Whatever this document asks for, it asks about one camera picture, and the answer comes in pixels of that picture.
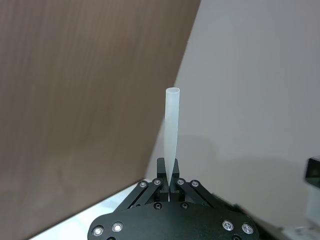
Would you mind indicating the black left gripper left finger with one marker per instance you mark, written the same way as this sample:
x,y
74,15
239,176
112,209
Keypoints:
x,y
146,193

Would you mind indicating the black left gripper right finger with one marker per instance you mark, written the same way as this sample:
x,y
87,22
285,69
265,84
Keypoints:
x,y
193,192

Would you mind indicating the translucent white plastic straw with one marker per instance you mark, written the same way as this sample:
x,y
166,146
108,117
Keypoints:
x,y
172,125

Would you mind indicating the black and grey box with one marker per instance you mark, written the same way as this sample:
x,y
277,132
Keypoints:
x,y
313,180

